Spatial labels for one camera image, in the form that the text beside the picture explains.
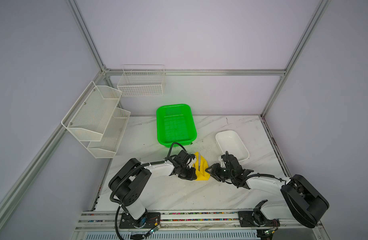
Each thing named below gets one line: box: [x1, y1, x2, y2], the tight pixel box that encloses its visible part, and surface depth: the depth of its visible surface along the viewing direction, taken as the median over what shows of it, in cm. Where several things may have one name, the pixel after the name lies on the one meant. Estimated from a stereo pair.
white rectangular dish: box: [215, 130, 250, 162], surface depth 104 cm
